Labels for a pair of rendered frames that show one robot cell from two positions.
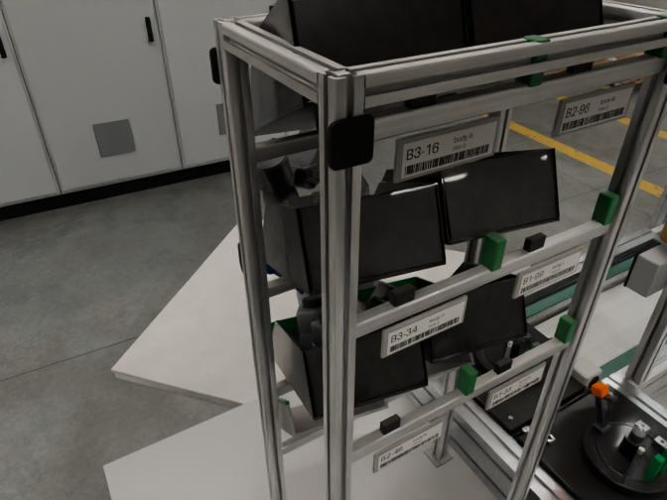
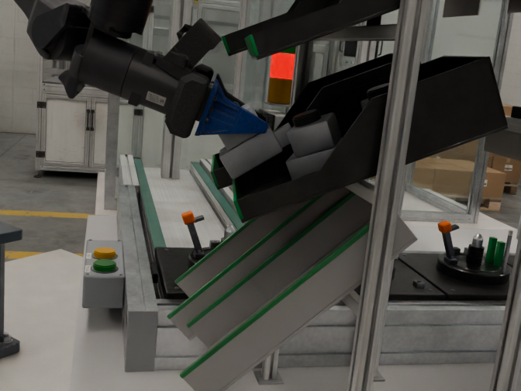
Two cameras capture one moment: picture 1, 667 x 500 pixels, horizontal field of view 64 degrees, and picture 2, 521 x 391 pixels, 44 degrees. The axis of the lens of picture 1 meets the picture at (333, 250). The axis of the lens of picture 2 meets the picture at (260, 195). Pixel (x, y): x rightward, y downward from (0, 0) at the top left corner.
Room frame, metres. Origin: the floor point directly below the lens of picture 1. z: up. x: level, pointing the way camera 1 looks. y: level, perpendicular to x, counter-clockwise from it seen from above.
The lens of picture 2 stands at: (0.39, 0.70, 1.35)
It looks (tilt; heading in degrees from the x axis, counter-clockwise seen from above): 12 degrees down; 286
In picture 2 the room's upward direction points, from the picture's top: 6 degrees clockwise
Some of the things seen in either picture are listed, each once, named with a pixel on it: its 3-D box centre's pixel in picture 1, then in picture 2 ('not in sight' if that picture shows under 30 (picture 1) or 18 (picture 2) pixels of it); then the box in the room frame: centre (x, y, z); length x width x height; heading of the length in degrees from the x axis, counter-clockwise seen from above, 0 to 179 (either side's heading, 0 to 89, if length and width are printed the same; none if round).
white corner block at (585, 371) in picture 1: (583, 374); not in sight; (0.71, -0.48, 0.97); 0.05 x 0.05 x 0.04; 31
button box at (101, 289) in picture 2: not in sight; (104, 271); (0.97, -0.31, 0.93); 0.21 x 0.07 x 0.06; 121
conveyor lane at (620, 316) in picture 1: (607, 336); (211, 249); (0.88, -0.62, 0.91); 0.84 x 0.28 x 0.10; 121
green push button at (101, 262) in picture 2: not in sight; (104, 268); (0.94, -0.25, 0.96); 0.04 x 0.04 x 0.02
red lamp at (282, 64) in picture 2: not in sight; (283, 65); (0.74, -0.57, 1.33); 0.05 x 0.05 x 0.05
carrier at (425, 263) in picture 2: not in sight; (475, 252); (0.31, -0.60, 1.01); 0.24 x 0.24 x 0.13; 31
